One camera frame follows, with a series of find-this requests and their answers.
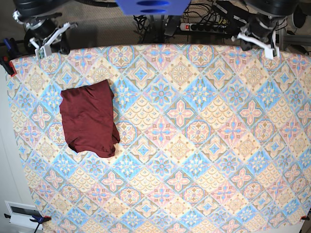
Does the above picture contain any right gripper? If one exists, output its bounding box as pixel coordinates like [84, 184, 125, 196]
[25, 19, 70, 55]

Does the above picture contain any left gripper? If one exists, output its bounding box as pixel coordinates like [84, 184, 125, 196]
[231, 16, 279, 51]

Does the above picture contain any dark red t-shirt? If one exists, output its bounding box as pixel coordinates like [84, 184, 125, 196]
[59, 80, 120, 158]

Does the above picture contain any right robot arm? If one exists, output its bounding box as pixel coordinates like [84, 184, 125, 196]
[13, 0, 68, 54]

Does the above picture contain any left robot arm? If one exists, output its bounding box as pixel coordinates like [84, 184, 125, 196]
[232, 0, 299, 54]

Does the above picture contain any white power strip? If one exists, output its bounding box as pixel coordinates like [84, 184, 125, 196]
[179, 23, 226, 33]

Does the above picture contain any blue orange clamp upper left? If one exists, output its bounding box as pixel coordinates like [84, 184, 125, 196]
[0, 38, 17, 77]

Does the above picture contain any blue orange clamp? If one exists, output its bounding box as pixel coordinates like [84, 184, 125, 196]
[3, 213, 51, 223]
[0, 38, 17, 77]

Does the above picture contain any patterned tablecloth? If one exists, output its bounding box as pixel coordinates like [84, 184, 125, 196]
[6, 45, 311, 233]

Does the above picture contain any blue orange clamp lower left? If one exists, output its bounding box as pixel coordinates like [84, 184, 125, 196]
[3, 213, 51, 223]

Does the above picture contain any orange clamp lower right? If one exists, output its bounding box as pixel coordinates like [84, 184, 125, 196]
[300, 216, 310, 221]

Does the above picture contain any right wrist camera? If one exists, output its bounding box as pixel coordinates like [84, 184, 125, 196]
[35, 47, 52, 60]

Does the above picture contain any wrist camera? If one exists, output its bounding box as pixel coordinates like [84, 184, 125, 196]
[264, 47, 280, 60]
[35, 47, 52, 60]

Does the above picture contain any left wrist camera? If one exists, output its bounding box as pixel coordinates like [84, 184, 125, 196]
[264, 47, 280, 60]

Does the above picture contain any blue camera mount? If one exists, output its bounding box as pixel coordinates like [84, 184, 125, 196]
[116, 0, 190, 16]

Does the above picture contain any white wall vent box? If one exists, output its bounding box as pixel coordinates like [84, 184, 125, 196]
[5, 201, 40, 230]

